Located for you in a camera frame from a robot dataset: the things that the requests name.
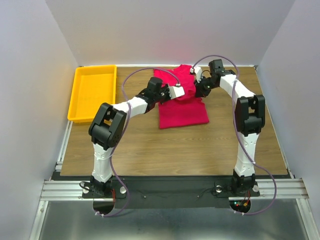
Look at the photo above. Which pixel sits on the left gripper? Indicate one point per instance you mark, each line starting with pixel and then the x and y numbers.
pixel 166 89

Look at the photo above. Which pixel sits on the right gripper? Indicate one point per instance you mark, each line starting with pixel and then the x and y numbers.
pixel 199 90

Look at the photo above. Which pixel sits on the red t shirt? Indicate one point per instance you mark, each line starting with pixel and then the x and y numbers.
pixel 186 110

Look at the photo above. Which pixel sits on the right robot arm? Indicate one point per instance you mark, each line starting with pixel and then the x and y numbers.
pixel 248 118

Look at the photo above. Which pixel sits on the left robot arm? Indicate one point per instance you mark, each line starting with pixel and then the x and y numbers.
pixel 108 125

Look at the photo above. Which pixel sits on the yellow plastic tray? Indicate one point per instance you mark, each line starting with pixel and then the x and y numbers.
pixel 92 86

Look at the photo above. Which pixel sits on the silver knob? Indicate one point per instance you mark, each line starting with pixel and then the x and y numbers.
pixel 218 189

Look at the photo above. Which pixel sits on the white knob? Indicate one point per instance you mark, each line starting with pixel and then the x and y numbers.
pixel 123 190

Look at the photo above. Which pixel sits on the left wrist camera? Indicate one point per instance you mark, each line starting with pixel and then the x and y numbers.
pixel 176 92

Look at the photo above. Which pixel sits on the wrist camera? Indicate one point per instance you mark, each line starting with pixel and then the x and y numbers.
pixel 197 72
pixel 176 92

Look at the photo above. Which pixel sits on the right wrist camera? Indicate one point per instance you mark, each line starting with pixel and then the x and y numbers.
pixel 197 72

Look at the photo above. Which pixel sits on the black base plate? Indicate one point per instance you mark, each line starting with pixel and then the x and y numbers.
pixel 167 192

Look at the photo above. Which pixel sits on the left aluminium side rail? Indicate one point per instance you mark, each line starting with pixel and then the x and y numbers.
pixel 63 148

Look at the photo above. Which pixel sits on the aluminium frame rail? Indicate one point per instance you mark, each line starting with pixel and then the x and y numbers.
pixel 61 191

